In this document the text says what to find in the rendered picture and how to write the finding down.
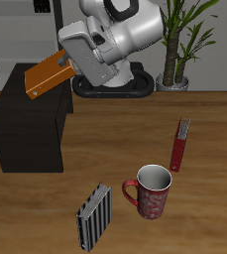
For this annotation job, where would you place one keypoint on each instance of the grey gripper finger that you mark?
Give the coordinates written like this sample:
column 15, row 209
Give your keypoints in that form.
column 64, row 59

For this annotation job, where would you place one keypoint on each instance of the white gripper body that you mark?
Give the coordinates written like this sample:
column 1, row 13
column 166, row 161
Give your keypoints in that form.
column 85, row 56

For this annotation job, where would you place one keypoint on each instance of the orange book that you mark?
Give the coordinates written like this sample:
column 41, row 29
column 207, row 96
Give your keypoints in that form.
column 47, row 76

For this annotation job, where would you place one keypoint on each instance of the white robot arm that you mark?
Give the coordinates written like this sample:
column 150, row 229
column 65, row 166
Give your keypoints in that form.
column 138, row 29

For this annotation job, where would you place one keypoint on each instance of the white background shelf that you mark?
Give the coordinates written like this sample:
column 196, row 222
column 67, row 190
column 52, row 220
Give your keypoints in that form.
column 16, row 36

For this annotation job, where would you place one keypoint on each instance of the black books on shelf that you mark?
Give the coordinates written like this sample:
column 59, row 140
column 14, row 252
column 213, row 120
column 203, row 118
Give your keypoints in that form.
column 41, row 5

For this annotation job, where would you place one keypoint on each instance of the red book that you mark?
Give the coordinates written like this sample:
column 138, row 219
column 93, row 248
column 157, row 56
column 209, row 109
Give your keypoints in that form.
column 178, row 150

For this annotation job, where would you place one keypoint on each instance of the black white striped book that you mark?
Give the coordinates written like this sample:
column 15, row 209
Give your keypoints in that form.
column 96, row 218

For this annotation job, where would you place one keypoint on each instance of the dark brown desk caddy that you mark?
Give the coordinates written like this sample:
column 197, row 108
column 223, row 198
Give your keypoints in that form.
column 25, row 132

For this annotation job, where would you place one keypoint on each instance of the green pot plant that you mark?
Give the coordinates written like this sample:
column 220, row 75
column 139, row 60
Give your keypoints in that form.
column 171, row 49

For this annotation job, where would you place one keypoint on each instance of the red patterned mug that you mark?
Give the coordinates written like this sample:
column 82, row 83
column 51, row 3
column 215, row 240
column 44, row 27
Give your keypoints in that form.
column 153, row 198

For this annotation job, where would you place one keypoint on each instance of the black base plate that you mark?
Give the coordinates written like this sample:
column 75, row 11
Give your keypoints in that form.
column 141, row 86

